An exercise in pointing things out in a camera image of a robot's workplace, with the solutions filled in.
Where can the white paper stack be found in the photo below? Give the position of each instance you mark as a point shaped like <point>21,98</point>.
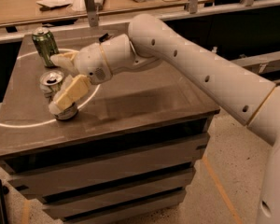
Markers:
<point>55,3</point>

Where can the white 7up soda can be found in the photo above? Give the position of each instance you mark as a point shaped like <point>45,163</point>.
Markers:
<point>50,84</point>

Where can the black stand bottom left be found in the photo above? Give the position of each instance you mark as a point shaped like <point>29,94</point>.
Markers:
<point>3,210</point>

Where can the green soda can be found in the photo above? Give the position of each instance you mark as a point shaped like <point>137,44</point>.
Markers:
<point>45,45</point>

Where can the grey drawer cabinet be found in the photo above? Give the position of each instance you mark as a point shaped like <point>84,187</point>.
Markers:
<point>130,149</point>

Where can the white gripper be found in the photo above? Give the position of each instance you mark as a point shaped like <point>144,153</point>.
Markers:
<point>90,62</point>

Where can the black remote control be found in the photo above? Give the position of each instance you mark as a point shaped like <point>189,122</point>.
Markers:
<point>104,37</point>

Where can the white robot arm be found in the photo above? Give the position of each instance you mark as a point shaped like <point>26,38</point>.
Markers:
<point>253,100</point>

